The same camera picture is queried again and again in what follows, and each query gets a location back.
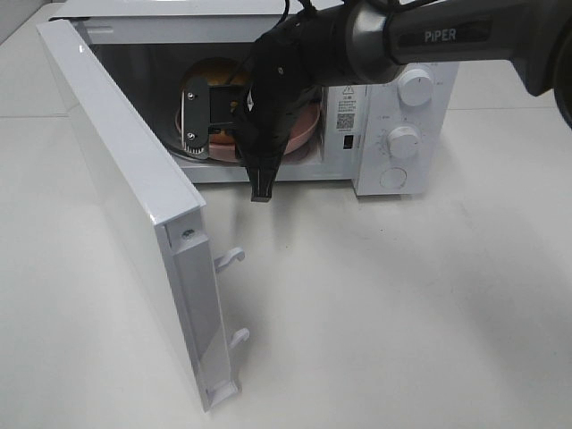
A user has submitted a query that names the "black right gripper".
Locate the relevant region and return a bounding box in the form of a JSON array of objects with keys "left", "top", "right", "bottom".
[{"left": 235, "top": 17, "right": 340, "bottom": 203}]

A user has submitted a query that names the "pink round plate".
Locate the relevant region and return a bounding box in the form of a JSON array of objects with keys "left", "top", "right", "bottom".
[{"left": 165, "top": 101, "right": 321, "bottom": 164}]

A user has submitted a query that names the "white microwave door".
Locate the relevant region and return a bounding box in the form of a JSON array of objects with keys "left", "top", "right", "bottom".
[{"left": 38, "top": 20, "right": 249, "bottom": 411}]

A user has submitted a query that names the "burger with lettuce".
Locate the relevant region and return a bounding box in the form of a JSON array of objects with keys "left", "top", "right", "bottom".
[{"left": 181, "top": 57, "right": 249, "bottom": 145}]

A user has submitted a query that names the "round white door button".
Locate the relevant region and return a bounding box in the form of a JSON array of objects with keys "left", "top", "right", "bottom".
[{"left": 380, "top": 167, "right": 408, "bottom": 189}]

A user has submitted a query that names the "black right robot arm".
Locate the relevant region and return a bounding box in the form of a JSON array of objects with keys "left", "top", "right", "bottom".
[{"left": 233, "top": 0, "right": 571, "bottom": 202}]

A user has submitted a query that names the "white warning label sticker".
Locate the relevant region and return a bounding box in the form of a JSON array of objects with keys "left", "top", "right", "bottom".
[{"left": 335, "top": 86, "right": 358, "bottom": 131}]

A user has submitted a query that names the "white microwave oven body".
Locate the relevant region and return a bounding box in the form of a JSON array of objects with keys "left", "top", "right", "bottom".
[{"left": 49, "top": 1, "right": 458, "bottom": 196}]

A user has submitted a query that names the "white lower timer knob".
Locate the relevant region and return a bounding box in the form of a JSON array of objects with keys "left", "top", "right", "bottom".
[{"left": 387, "top": 126, "right": 421, "bottom": 159}]

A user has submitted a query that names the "white upper power knob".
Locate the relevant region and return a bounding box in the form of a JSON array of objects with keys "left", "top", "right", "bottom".
[{"left": 397, "top": 67, "right": 434, "bottom": 107}]

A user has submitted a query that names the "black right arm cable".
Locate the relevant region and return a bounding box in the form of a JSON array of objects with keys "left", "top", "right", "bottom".
[{"left": 230, "top": 0, "right": 430, "bottom": 86}]

